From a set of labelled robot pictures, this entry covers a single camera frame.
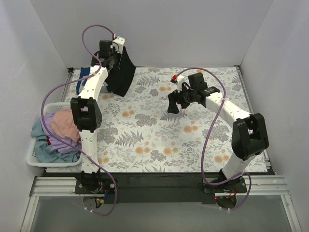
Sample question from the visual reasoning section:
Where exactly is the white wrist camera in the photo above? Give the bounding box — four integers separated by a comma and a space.
171, 75, 185, 92
112, 36, 125, 54

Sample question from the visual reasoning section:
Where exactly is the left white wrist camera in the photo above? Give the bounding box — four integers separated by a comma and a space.
112, 36, 125, 54

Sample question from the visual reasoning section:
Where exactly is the lilac t shirt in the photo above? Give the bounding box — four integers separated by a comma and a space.
40, 113, 78, 154

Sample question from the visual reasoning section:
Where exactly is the aluminium frame rail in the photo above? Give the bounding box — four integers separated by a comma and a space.
20, 175, 301, 232

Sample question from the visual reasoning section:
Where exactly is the light blue t shirt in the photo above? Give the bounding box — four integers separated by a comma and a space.
31, 119, 81, 163

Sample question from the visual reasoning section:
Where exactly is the pink t shirt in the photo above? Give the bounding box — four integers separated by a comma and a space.
51, 109, 80, 143

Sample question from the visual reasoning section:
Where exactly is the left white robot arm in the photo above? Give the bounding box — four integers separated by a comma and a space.
70, 37, 125, 193

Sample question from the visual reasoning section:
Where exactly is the white laundry basket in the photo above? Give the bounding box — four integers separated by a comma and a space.
27, 102, 82, 167

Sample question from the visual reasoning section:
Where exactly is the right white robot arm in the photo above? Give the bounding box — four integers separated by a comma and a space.
168, 73, 269, 192

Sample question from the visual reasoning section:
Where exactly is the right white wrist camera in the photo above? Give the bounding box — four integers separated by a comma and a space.
171, 75, 185, 92

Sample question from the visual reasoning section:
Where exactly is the purple cable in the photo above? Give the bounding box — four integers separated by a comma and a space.
171, 67, 252, 211
41, 24, 119, 216

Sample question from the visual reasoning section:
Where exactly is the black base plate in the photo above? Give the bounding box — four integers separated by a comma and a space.
74, 172, 247, 205

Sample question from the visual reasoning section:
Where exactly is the black t shirt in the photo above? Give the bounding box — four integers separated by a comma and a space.
105, 46, 136, 97

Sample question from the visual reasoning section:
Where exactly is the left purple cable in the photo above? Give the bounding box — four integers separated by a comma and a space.
41, 24, 119, 216

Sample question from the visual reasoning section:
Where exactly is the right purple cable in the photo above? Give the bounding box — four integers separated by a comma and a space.
171, 67, 252, 211

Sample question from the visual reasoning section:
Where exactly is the folded blue printed t shirt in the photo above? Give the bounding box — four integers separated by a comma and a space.
74, 66, 109, 95

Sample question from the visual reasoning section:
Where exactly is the floral table cloth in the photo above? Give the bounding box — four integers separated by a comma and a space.
60, 66, 269, 173

